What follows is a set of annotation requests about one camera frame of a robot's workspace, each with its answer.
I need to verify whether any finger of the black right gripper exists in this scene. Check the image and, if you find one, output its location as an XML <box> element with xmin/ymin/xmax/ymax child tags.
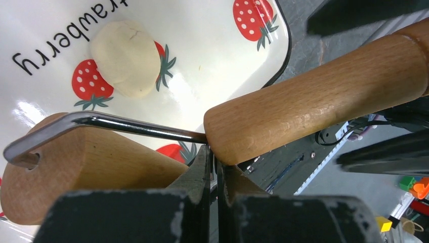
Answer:
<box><xmin>335</xmin><ymin>129</ymin><xmax>428</xmax><ymax>176</ymax></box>
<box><xmin>307</xmin><ymin>0</ymin><xmax>428</xmax><ymax>37</ymax></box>

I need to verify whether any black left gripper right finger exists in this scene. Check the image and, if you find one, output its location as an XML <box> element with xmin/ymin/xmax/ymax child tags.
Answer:
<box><xmin>217</xmin><ymin>163</ymin><xmax>382</xmax><ymax>242</ymax></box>

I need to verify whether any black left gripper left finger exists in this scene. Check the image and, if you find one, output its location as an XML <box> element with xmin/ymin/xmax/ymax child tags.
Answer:
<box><xmin>34</xmin><ymin>145</ymin><xmax>210</xmax><ymax>242</ymax></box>

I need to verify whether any wooden dough roller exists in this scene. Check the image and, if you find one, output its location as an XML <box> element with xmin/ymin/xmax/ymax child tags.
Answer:
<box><xmin>1</xmin><ymin>19</ymin><xmax>428</xmax><ymax>225</ymax></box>

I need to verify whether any white dough ball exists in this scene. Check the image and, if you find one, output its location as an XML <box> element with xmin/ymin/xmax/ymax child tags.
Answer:
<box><xmin>90</xmin><ymin>20</ymin><xmax>161</xmax><ymax>98</ymax></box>

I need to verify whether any strawberry print enamel tray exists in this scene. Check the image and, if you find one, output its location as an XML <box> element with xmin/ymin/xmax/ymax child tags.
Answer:
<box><xmin>0</xmin><ymin>0</ymin><xmax>292</xmax><ymax>243</ymax></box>

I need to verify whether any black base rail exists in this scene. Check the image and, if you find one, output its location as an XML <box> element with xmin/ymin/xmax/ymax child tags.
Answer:
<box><xmin>238</xmin><ymin>122</ymin><xmax>350</xmax><ymax>195</ymax></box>

